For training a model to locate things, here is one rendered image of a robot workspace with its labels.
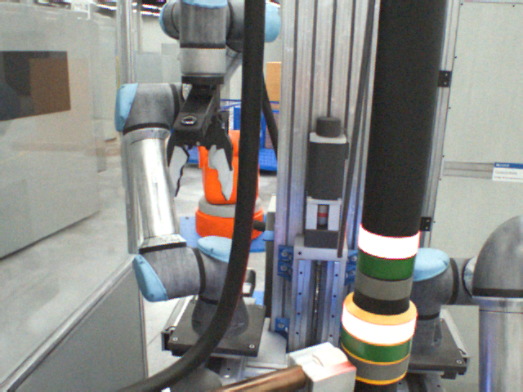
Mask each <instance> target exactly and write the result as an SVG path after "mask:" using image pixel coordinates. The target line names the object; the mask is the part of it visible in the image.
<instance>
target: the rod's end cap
mask: <svg viewBox="0 0 523 392"><path fill-rule="evenodd" d="M312 356H313V357H314V358H313V360H314V361H315V363H316V364H317V365H318V366H319V365H322V366H323V367H324V368H327V367H330V366H333V365H336V364H339V363H343V362H346V361H347V356H346V355H345V354H344V352H343V351H340V350H338V349H336V348H333V349H331V350H326V351H322V352H319V353H316V354H312Z"/></svg>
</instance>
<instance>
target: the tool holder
mask: <svg viewBox="0 0 523 392"><path fill-rule="evenodd" d="M331 349H333V347H332V346H331V345H330V344H329V343H324V344H321V345H316V346H313V347H310V348H306V349H303V350H298V351H294V352H292V353H289V354H288V367H290V366H293V365H295V364H298V365H302V370H303V373H304V376H305V379H306V385H305V387H304V388H303V389H301V390H296V391H293V392H355V391H354V385H355V374H356V370H357V368H356V366H355V365H354V364H353V363H352V362H351V361H350V360H349V359H347V361H346V362H343V363H339V364H336V365H333V366H330V367H326V368H324V367H323V366H322V365H319V366H318V365H317V364H316V363H315V361H314V360H313V358H314V357H313V356H312V354H316V353H319V352H322V351H326V350H331Z"/></svg>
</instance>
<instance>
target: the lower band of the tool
mask: <svg viewBox="0 0 523 392"><path fill-rule="evenodd" d="M353 293H354V292H352V293H351V294H349V295H348V296H346V298H345V300H344V306H345V309H346V311H347V312H348V313H349V314H350V315H352V316H353V317H354V318H356V319H359V320H361V321H363V322H366V323H370V324H373V325H377V326H378V325H383V326H397V325H402V324H406V323H408V322H410V321H412V320H413V319H414V317H415V315H416V313H417V309H416V306H415V305H414V303H413V302H412V301H411V300H409V302H410V308H409V310H408V311H407V312H406V313H403V314H398V315H393V316H385V315H378V314H372V313H370V312H367V311H365V310H362V309H361V308H359V307H358V306H357V305H356V304H355V303H354V302H353V300H352V296H353ZM343 327H344V325H343ZM344 328H345V327H344ZM345 329H346V328H345ZM346 331H347V329H346ZM347 332H348V333H349V334H350V335H352V336H353V337H354V338H356V339H358V340H360V341H363V342H366V343H369V344H372V345H384V346H391V345H398V344H401V343H404V342H406V341H407V340H409V339H410V338H411V337H410V338H409V339H407V340H405V341H401V342H396V343H390V344H379V343H373V342H370V341H365V340H363V339H360V338H359V337H357V336H354V335H353V334H351V333H350V332H349V331H347ZM342 346H343V347H344V345H342ZM344 349H345V350H346V351H347V352H348V353H349V354H351V355H352V356H354V357H356V358H358V359H360V360H362V361H365V362H367V363H374V364H381V365H387V364H393V363H397V362H399V361H401V360H403V359H405V358H406V357H407V356H408V355H407V356H405V357H404V358H402V359H400V360H397V361H393V362H392V363H376V362H371V361H368V360H365V359H362V358H359V357H357V356H355V355H353V354H352V353H351V352H350V351H348V350H347V349H346V348H345V347H344ZM405 373H406V372H405ZM405 373H404V374H403V375H402V376H400V377H397V378H396V379H392V380H388V381H372V380H369V379H365V378H363V377H360V376H357V375H355V378H356V379H357V380H359V381H363V382H366V383H369V384H375V385H385V384H386V383H391V382H394V381H398V380H399V379H401V378H402V377H403V376H404V375H405Z"/></svg>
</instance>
